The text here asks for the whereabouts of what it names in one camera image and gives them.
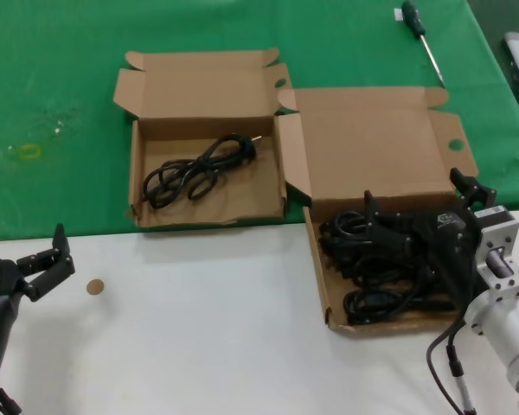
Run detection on green tablecloth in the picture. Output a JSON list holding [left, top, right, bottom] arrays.
[[0, 0, 519, 243]]

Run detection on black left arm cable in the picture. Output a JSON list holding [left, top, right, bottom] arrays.
[[0, 382, 23, 415]]

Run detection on grey right arm cable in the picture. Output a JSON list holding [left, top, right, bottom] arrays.
[[426, 322, 464, 415]]

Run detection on large open cardboard box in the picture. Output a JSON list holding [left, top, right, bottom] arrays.
[[274, 85, 481, 336]]

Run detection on cable with metal connector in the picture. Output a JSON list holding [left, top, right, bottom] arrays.
[[445, 343, 477, 415]]

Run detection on green handled screwdriver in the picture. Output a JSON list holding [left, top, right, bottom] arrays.
[[400, 0, 446, 87]]

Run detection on grey metal bar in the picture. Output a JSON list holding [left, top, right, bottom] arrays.
[[503, 31, 519, 83]]

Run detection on black power cable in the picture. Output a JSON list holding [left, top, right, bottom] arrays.
[[343, 288, 456, 326], [143, 133, 263, 211], [336, 252, 438, 290], [317, 210, 373, 269]]

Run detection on shallow open cardboard box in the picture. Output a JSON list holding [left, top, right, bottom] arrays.
[[112, 47, 304, 228]]

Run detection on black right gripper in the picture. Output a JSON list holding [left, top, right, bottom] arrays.
[[362, 167, 497, 311]]

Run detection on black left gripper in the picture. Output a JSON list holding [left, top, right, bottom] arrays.
[[0, 223, 76, 303]]

